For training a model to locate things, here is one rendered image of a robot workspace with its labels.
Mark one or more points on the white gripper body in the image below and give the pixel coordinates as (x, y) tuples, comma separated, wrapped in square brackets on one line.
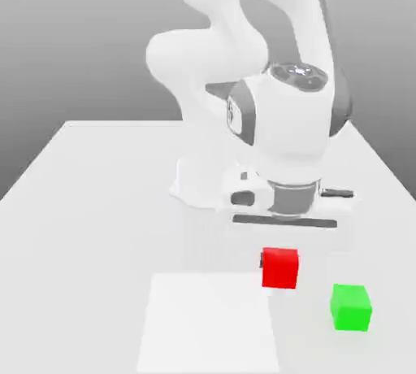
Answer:
[(286, 221)]

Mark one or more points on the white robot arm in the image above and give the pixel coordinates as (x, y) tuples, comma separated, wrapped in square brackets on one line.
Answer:
[(286, 120)]

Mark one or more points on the small red cube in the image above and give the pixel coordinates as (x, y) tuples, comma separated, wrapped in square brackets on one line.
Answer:
[(280, 268)]

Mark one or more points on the small green cube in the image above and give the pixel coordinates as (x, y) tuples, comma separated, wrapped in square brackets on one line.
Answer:
[(351, 308)]

